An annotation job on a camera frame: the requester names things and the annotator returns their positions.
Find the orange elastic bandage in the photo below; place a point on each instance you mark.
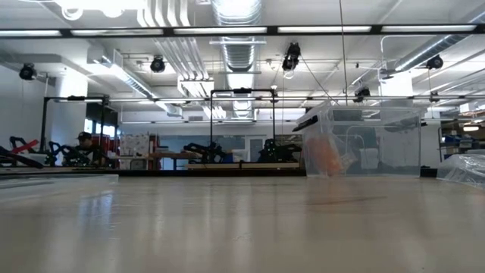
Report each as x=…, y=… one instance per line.
x=322, y=155

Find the clear plastic bag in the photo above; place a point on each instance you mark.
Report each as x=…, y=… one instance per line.
x=462, y=168
x=346, y=159

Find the clear plastic bin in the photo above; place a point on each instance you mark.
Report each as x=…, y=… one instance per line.
x=379, y=144

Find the black background robot arm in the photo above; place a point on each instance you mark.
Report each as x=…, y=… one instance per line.
x=62, y=151
x=206, y=151
x=278, y=151
x=17, y=142

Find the wooden workbench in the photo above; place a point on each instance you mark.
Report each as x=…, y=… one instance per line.
x=242, y=165
x=174, y=155

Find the white patterned board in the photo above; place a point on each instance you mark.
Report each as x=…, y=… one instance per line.
x=134, y=144

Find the red tool box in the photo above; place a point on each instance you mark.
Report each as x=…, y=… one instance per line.
x=110, y=142

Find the person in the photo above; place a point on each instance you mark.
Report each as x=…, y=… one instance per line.
x=85, y=141

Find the metal shelf with boxes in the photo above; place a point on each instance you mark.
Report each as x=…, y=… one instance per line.
x=460, y=144

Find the red flat strip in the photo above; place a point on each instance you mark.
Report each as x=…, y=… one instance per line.
x=24, y=146

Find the black workstation frame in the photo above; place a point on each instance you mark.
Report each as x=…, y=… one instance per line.
x=211, y=113
x=103, y=121

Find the silver spiral air duct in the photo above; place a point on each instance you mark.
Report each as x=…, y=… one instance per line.
x=238, y=53

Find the black ceiling-mounted camera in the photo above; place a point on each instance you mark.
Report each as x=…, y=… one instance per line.
x=291, y=57
x=434, y=61
x=362, y=93
x=157, y=63
x=27, y=71

